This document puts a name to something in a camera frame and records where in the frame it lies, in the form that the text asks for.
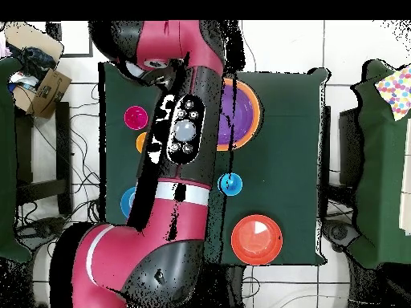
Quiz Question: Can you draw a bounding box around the purple bowl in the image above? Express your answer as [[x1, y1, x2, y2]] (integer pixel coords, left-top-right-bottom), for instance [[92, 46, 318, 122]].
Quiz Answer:
[[218, 83, 256, 146]]

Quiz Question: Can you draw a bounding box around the orange cup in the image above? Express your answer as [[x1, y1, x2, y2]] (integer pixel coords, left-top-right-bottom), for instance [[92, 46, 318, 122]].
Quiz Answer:
[[135, 132, 148, 154]]

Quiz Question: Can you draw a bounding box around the large orange bowl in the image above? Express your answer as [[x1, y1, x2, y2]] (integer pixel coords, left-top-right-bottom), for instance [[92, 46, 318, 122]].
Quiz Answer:
[[216, 77, 262, 152]]

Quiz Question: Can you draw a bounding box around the polka dot paper sheet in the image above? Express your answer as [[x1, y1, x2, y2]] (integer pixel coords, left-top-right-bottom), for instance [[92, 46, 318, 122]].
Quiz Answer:
[[374, 65, 411, 122]]

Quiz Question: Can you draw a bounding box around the black computer tower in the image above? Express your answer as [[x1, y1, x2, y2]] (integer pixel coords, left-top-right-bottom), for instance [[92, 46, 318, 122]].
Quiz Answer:
[[338, 107, 362, 187]]

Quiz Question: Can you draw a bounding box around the blue cup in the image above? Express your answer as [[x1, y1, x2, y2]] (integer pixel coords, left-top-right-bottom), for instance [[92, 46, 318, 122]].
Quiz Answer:
[[217, 172, 244, 197]]

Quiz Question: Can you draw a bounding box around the dark green tablecloth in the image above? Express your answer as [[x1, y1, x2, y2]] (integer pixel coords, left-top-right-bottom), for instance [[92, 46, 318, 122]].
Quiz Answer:
[[97, 61, 332, 267]]

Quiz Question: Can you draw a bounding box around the small blue bowl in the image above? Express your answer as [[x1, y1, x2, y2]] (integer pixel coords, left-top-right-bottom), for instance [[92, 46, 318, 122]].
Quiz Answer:
[[120, 186, 137, 219]]

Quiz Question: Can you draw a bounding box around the large red bowl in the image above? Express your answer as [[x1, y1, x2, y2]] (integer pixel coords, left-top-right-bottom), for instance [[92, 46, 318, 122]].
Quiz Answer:
[[230, 213, 284, 266]]

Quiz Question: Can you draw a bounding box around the pink cup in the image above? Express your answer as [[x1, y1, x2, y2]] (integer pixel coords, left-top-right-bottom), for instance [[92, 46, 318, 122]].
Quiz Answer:
[[124, 105, 149, 132]]

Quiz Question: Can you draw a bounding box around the black bench stand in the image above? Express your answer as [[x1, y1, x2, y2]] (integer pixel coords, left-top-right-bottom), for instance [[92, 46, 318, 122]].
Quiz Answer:
[[14, 101, 74, 216]]

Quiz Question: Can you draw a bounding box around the grey black floor base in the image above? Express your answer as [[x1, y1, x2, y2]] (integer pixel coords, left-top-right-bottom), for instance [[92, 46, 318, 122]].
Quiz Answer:
[[321, 218, 360, 253], [14, 216, 68, 251]]

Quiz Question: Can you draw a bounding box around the cardboard box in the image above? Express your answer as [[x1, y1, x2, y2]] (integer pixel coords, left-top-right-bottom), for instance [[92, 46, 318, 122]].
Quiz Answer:
[[3, 21, 74, 120]]

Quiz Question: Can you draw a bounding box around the green cloth covered table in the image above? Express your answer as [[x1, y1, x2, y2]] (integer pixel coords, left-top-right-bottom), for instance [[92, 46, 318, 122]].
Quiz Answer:
[[351, 59, 411, 270], [0, 56, 33, 264]]

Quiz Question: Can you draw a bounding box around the black plastic bag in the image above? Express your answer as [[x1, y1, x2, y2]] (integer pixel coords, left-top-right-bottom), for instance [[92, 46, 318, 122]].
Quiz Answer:
[[17, 47, 59, 81]]

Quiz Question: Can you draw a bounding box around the tangle of floor cables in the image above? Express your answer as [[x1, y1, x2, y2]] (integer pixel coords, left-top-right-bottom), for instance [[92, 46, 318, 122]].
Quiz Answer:
[[14, 83, 262, 299]]

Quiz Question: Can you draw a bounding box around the black metal frame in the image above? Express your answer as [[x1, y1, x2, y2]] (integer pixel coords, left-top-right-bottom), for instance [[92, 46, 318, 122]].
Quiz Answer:
[[45, 20, 95, 59]]

